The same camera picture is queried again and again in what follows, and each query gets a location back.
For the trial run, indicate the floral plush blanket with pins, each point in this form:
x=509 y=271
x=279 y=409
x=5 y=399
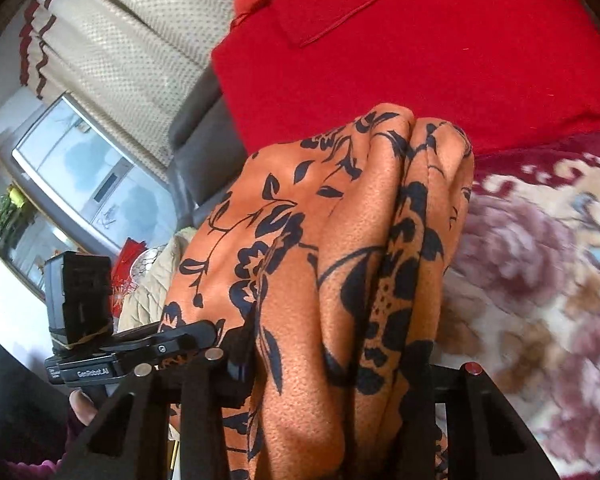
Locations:
x=530 y=260

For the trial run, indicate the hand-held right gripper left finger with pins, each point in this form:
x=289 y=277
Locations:
x=195 y=410

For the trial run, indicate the silver honeycomb patterned wrap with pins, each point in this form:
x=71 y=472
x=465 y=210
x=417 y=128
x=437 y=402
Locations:
x=149 y=260

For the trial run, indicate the red gift box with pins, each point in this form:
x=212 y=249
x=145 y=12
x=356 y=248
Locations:
x=125 y=260

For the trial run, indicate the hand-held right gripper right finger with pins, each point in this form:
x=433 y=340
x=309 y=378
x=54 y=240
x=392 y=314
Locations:
x=485 y=410

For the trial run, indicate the orange floral top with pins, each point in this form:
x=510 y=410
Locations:
x=340 y=260

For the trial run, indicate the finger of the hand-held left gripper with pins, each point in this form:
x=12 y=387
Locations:
x=180 y=335

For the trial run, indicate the brown leather sofa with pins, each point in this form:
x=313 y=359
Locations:
x=205 y=160

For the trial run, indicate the person's left hand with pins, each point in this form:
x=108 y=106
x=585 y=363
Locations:
x=82 y=407

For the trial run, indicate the beige quilted jacket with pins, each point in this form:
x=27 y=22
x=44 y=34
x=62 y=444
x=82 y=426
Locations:
x=145 y=300

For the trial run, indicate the beige dotted curtain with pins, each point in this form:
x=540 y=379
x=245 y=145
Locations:
x=130 y=60

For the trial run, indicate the red fleece cloth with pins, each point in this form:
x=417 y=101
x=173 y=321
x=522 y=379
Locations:
x=430 y=60

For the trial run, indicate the green potted plant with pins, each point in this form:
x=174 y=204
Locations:
x=10 y=205

